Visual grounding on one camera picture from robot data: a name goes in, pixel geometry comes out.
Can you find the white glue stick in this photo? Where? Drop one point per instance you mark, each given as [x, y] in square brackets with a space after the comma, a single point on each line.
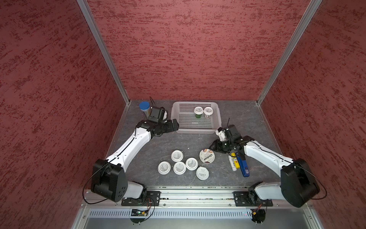
[232, 163]

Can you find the left aluminium corner post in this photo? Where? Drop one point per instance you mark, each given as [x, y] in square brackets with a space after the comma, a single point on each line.
[86, 11]

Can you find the aluminium front rail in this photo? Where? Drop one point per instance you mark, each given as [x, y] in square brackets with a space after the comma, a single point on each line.
[206, 197]

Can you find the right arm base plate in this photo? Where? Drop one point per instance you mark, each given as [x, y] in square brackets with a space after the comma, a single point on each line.
[243, 199]

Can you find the yellow glue stick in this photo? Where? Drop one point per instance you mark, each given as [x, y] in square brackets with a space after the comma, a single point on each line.
[236, 163]

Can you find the left green circuit board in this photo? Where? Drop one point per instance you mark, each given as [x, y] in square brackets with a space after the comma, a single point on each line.
[139, 213]

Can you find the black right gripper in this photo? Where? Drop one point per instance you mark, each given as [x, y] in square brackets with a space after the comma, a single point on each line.
[217, 146]

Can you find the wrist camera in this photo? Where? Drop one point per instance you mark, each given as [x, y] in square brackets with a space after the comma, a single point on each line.
[158, 115]
[229, 133]

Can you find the brown chocolate yogurt cup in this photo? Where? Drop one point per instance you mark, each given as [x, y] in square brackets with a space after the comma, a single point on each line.
[207, 156]

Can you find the right black connector board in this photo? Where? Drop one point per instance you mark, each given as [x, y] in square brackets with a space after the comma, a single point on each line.
[258, 216]

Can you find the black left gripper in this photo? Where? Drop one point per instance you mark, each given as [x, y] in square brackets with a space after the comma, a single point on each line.
[170, 129]

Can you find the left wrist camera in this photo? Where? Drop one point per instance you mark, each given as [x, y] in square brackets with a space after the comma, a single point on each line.
[158, 115]

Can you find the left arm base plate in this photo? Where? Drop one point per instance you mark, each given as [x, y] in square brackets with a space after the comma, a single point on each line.
[150, 198]

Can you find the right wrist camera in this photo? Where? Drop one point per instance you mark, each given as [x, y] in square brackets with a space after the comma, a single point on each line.
[229, 133]

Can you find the white yogurt cup front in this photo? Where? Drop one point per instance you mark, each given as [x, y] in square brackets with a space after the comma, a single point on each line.
[202, 173]

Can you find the white perforated plastic basket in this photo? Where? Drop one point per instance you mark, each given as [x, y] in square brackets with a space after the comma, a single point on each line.
[183, 112]

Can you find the blue-lidded clear tube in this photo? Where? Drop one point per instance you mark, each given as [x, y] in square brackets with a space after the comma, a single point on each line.
[145, 108]

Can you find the white yogurt cup green label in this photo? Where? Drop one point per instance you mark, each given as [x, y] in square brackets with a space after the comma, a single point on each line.
[198, 111]

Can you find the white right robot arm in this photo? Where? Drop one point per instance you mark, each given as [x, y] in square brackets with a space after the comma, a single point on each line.
[297, 184]

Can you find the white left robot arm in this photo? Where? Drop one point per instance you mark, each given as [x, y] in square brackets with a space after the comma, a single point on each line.
[109, 178]

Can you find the aluminium corner post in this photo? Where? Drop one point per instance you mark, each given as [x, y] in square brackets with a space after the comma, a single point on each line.
[297, 34]
[86, 11]

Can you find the right aluminium corner post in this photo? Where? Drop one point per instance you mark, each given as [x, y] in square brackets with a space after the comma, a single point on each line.
[297, 34]

